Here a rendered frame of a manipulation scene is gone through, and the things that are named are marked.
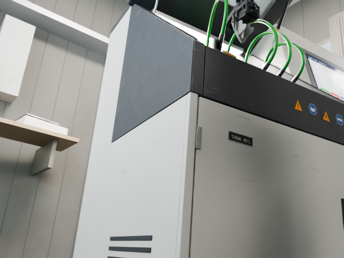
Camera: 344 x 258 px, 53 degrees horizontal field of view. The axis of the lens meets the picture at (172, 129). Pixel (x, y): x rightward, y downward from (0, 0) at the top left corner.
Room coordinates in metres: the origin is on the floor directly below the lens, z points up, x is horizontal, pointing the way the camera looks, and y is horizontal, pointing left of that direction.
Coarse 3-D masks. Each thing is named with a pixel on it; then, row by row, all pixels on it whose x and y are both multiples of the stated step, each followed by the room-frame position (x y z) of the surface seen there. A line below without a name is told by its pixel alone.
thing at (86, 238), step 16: (128, 16) 1.34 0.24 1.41; (112, 32) 1.54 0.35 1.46; (112, 48) 1.49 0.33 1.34; (112, 64) 1.46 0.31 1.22; (112, 80) 1.42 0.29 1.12; (112, 96) 1.39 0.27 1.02; (112, 112) 1.36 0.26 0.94; (96, 128) 1.54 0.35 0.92; (112, 128) 1.33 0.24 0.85; (96, 144) 1.50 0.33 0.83; (96, 160) 1.46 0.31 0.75; (96, 176) 1.43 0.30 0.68; (96, 192) 1.40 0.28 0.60; (96, 208) 1.37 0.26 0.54; (80, 224) 1.54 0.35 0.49; (96, 224) 1.35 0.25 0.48; (80, 240) 1.50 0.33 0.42; (96, 240) 1.33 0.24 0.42; (80, 256) 1.47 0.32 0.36
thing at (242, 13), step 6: (240, 0) 1.15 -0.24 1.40; (246, 0) 1.09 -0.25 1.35; (252, 0) 1.11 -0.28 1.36; (240, 6) 1.12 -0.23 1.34; (246, 6) 1.09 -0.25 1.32; (252, 6) 1.11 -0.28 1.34; (258, 6) 1.12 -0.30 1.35; (234, 12) 1.16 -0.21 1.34; (240, 12) 1.14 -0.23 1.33; (246, 12) 1.11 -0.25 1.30; (252, 12) 1.11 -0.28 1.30; (258, 12) 1.12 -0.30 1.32; (240, 18) 1.14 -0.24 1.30; (246, 18) 1.14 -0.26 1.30; (252, 18) 1.14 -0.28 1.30
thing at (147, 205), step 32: (192, 96) 0.82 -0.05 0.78; (160, 128) 0.95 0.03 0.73; (192, 128) 0.82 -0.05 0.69; (128, 160) 1.14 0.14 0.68; (160, 160) 0.93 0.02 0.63; (192, 160) 0.82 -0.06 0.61; (128, 192) 1.11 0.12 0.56; (160, 192) 0.92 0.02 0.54; (128, 224) 1.08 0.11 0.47; (160, 224) 0.90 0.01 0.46; (96, 256) 1.30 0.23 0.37; (128, 256) 1.06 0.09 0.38; (160, 256) 0.89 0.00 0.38
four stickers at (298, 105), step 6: (294, 102) 1.00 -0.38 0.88; (300, 102) 1.01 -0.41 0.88; (294, 108) 1.00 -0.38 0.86; (300, 108) 1.01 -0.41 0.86; (312, 108) 1.04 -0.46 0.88; (312, 114) 1.04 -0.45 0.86; (324, 114) 1.07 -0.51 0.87; (336, 114) 1.10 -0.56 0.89; (336, 120) 1.10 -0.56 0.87; (342, 120) 1.11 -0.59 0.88
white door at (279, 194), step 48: (240, 144) 0.89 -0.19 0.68; (288, 144) 0.98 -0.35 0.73; (336, 144) 1.09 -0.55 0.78; (192, 192) 0.83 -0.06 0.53; (240, 192) 0.90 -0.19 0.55; (288, 192) 0.98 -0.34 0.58; (336, 192) 1.08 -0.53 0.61; (192, 240) 0.83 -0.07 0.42; (240, 240) 0.90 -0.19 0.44; (288, 240) 0.98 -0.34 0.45; (336, 240) 1.07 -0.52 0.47
